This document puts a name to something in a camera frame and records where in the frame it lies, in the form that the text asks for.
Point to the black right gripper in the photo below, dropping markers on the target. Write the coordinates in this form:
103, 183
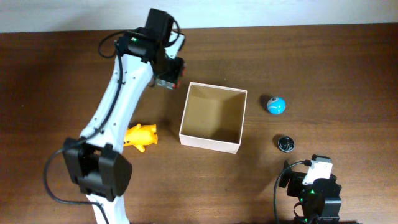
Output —
296, 179

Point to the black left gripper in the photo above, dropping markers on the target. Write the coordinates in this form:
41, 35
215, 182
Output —
178, 62

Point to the red toy fire truck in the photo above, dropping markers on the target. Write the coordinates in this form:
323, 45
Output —
170, 79

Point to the yellow toy dog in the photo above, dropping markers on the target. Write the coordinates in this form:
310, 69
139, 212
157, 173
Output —
140, 136

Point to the beige cardboard box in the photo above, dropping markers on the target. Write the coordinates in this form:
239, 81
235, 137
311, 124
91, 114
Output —
213, 117

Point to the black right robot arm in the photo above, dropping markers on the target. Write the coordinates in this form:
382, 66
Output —
320, 201

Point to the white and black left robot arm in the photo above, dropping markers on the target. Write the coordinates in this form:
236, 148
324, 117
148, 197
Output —
144, 57

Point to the black round cap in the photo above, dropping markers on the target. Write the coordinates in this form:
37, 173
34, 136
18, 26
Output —
285, 144

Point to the blue and white ball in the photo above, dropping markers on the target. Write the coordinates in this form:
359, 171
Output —
276, 105

